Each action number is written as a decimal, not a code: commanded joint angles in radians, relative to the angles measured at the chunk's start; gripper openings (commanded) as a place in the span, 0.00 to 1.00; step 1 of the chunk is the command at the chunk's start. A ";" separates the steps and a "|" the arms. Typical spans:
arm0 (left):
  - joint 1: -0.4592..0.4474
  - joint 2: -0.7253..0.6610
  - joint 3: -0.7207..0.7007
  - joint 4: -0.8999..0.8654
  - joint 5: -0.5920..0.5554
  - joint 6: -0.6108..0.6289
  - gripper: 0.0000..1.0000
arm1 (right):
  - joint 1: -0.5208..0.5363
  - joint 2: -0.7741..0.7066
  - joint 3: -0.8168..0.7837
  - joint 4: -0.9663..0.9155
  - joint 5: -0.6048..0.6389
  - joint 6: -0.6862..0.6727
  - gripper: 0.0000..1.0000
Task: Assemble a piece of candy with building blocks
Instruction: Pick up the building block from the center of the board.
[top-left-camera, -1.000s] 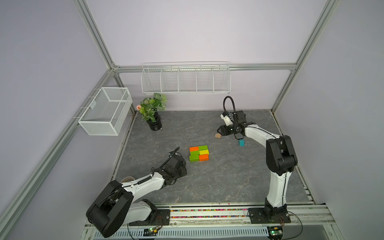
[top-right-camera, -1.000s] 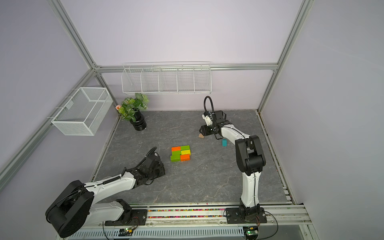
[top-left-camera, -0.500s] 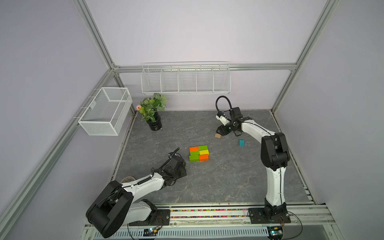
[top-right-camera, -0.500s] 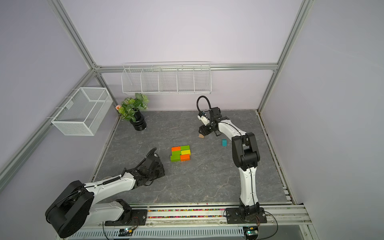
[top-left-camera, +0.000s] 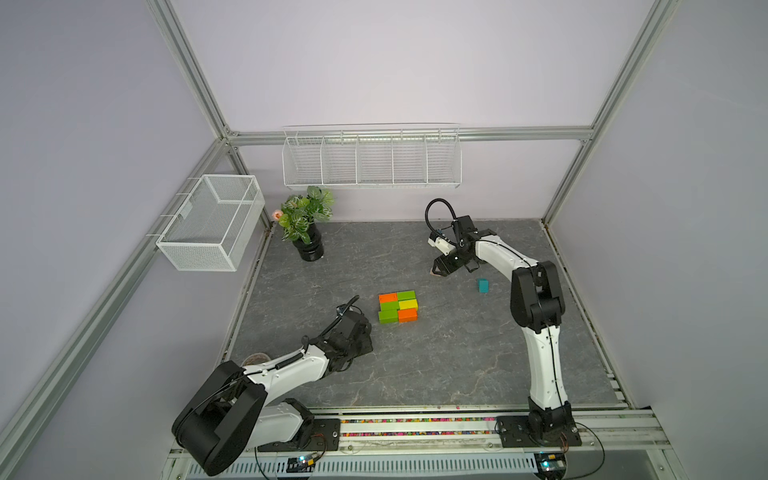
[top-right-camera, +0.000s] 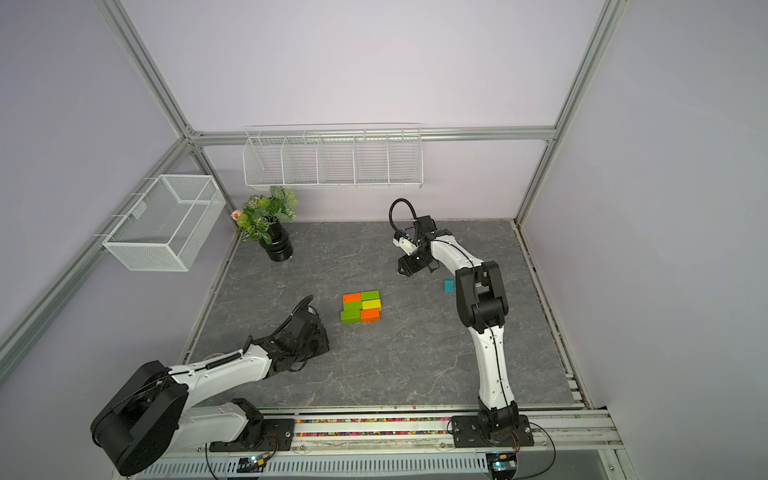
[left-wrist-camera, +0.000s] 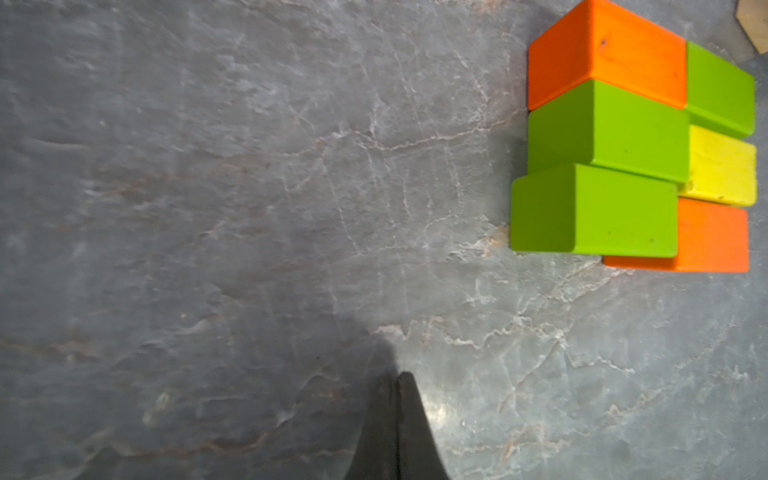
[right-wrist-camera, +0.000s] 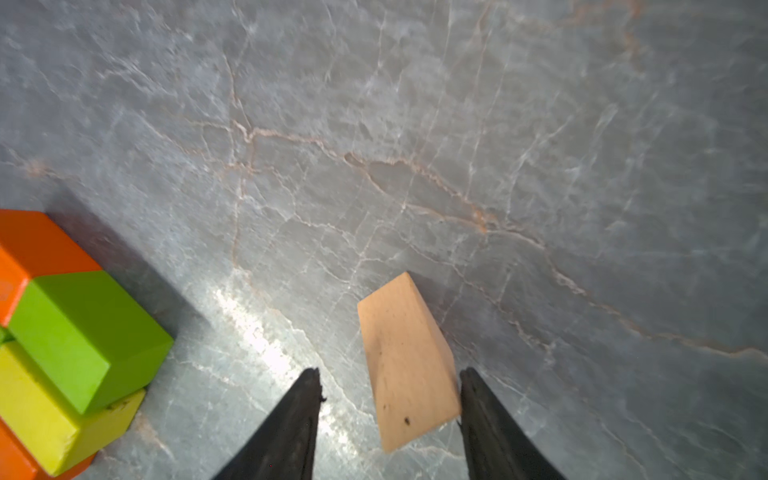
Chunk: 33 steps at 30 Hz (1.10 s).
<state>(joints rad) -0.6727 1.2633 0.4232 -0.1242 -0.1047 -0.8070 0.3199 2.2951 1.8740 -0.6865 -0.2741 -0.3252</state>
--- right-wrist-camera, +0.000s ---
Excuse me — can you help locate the orange block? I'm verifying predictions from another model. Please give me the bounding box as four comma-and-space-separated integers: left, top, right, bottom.
1, 209, 101, 327
0, 422, 95, 480

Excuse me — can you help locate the yellow block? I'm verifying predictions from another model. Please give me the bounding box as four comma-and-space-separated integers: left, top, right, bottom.
1, 341, 146, 476

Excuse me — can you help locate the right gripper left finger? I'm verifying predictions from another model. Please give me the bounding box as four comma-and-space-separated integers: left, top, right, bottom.
214, 368, 325, 480

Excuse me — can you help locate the green block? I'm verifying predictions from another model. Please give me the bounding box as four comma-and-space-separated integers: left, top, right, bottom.
9, 270, 173, 414
0, 327, 13, 344

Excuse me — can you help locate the tan wooden triangle block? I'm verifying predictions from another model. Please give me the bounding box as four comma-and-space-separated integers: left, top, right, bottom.
357, 272, 462, 453

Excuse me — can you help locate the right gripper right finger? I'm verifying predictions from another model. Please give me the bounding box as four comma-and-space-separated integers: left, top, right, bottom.
460, 367, 564, 480

